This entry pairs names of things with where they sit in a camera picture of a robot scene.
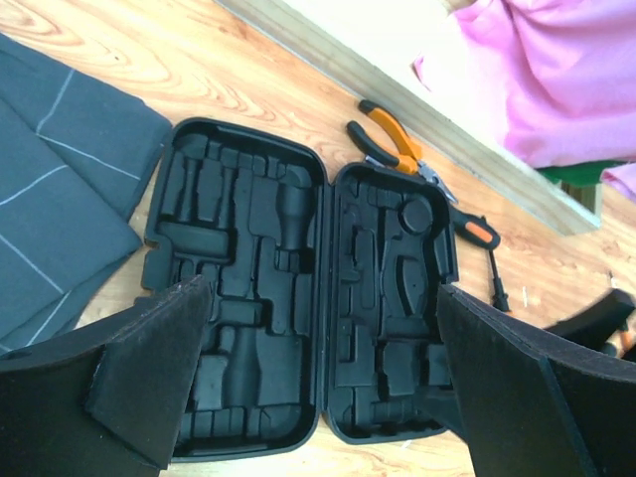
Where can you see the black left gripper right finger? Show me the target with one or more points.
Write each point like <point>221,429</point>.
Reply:
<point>524,413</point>

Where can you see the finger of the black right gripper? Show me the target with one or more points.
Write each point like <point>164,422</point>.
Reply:
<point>588,331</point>

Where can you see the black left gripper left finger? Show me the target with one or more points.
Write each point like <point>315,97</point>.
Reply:
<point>108,398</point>

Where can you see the black plastic tool case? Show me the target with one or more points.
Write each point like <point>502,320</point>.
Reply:
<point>324,293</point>

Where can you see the orange black pliers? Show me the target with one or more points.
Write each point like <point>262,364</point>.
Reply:
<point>406,157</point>

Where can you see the green yellow hangers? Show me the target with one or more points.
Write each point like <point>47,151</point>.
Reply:
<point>580,175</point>

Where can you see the dark grey folded cloth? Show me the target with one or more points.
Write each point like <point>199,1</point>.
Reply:
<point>76,157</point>

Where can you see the pink t-shirt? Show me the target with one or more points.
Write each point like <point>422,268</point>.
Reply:
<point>553,82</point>

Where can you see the black orange screwdriver handle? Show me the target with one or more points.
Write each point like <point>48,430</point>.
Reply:
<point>479,232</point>

